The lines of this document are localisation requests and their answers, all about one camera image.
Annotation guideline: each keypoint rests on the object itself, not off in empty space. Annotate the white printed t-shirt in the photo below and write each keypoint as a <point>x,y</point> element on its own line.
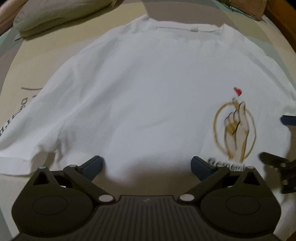
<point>150,92</point>

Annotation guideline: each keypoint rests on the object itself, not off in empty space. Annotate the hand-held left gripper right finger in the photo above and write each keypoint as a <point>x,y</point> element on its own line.
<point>200,169</point>

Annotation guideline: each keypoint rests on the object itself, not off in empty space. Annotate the wooden headboard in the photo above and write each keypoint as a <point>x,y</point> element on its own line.
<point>284,27</point>

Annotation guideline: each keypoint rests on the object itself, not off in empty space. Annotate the grey round cushion with hole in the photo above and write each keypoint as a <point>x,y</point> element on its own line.
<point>57,14</point>

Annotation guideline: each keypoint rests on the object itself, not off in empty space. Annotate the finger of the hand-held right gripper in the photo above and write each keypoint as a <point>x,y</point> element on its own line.
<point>275,161</point>
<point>289,120</point>

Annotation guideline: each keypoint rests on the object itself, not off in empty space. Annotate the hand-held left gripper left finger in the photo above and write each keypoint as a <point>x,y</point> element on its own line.
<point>92,168</point>

